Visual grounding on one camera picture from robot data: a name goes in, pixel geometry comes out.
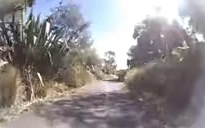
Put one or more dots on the small distant tree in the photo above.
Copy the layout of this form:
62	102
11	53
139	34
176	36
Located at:
109	62

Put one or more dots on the dry brown bush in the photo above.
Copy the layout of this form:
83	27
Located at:
75	71

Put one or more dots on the brown scrub bushes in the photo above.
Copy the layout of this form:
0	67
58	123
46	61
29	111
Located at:
156	83

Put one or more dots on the thin leafy tree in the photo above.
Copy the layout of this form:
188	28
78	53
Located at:
70	26

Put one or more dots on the dark clump of trees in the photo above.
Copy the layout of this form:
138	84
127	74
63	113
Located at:
156	40

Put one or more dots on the dry grass bank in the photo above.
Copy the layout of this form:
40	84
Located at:
6	86

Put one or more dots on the green flax bush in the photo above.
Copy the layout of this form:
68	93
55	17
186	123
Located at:
36	41

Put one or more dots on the grey paved path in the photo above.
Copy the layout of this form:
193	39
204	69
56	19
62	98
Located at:
96	106

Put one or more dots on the grass verge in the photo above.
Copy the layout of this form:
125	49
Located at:
25	106

